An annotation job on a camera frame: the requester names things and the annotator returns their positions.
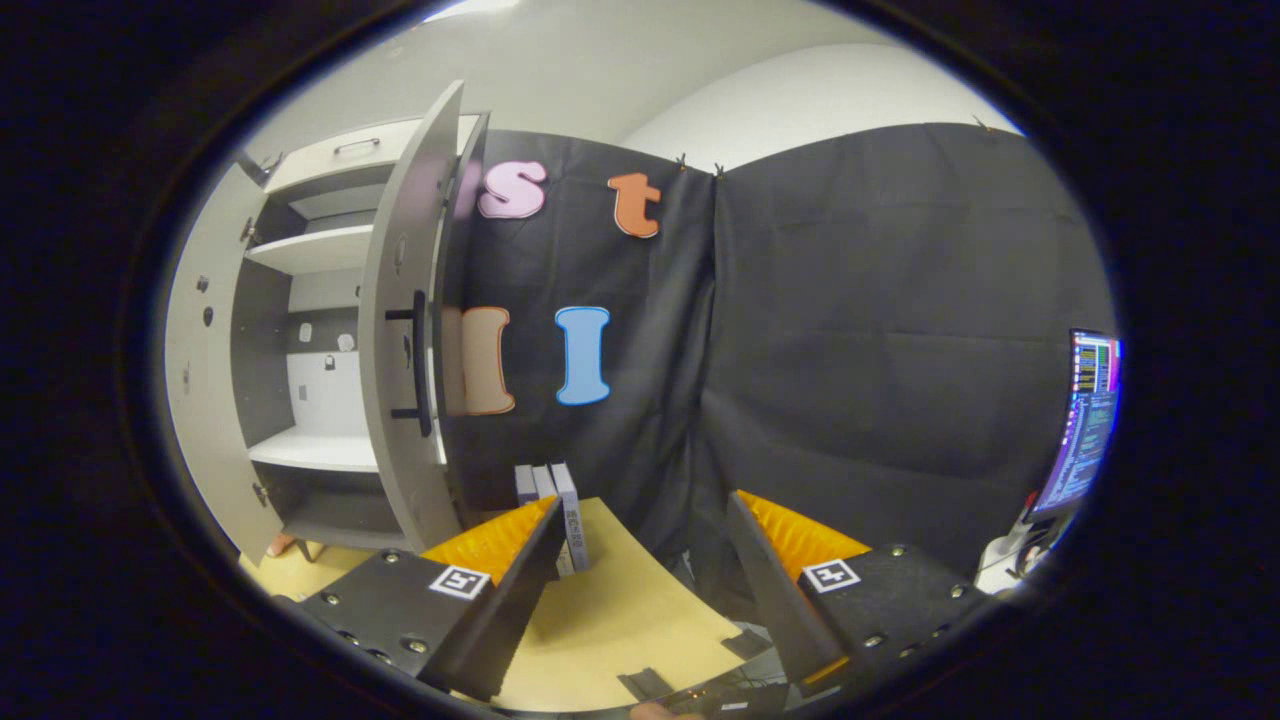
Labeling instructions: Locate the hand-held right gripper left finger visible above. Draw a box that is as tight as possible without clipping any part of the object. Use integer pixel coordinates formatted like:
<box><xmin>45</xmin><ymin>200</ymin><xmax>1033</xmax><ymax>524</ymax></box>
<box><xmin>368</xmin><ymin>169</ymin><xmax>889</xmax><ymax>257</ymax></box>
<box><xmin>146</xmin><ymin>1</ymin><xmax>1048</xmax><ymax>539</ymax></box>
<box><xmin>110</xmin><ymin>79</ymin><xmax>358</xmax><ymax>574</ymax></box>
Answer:
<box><xmin>298</xmin><ymin>497</ymin><xmax>568</xmax><ymax>704</ymax></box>

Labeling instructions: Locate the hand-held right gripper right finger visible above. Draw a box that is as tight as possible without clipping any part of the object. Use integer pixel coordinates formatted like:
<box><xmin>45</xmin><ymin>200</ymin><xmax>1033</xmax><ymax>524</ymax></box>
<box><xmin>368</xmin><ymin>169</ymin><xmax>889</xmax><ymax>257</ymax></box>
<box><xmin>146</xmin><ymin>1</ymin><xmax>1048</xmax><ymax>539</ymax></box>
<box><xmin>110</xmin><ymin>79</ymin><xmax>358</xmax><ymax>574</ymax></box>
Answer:
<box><xmin>726</xmin><ymin>491</ymin><xmax>993</xmax><ymax>699</ymax></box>

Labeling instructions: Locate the white cabinet door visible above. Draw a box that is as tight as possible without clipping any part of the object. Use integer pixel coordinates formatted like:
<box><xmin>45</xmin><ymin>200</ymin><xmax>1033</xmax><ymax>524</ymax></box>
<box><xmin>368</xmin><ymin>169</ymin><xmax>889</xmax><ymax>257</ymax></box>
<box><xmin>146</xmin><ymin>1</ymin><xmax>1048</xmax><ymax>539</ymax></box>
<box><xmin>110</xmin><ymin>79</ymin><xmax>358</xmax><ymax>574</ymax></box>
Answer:
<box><xmin>357</xmin><ymin>80</ymin><xmax>467</xmax><ymax>554</ymax></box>
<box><xmin>165</xmin><ymin>163</ymin><xmax>293</xmax><ymax>567</ymax></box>

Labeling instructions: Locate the white cabinet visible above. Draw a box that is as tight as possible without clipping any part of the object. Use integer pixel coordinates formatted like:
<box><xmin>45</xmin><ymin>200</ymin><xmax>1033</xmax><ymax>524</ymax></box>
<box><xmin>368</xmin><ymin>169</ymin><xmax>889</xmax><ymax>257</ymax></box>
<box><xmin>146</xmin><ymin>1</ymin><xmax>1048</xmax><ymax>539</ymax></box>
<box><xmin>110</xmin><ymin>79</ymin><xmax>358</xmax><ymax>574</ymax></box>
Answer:
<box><xmin>230</xmin><ymin>110</ymin><xmax>491</xmax><ymax>563</ymax></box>

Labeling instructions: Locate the black backdrop cloth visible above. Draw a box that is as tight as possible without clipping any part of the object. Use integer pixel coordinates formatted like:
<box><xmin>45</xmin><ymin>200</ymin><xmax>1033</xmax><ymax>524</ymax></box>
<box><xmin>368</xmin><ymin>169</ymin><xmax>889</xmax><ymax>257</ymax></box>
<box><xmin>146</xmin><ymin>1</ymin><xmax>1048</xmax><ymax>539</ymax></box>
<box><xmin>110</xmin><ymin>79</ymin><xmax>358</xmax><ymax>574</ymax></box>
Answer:
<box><xmin>440</xmin><ymin>122</ymin><xmax>1117</xmax><ymax>603</ymax></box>

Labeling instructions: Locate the computer monitor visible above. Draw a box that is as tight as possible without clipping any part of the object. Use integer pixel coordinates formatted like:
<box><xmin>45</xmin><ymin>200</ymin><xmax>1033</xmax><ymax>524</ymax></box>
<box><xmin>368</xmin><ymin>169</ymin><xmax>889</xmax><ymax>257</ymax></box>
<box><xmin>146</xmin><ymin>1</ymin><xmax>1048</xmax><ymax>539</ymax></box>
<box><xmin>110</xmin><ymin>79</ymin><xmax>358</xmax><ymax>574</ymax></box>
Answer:
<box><xmin>1024</xmin><ymin>328</ymin><xmax>1123</xmax><ymax>523</ymax></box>

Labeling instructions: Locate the black door handle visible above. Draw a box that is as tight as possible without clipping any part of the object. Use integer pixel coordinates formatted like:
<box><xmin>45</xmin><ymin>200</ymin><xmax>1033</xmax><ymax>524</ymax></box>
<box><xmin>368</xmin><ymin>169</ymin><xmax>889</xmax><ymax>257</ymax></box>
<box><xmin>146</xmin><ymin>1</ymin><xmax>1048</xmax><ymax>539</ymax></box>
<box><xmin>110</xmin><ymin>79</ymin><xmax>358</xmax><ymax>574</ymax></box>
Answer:
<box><xmin>385</xmin><ymin>290</ymin><xmax>434</xmax><ymax>439</ymax></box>

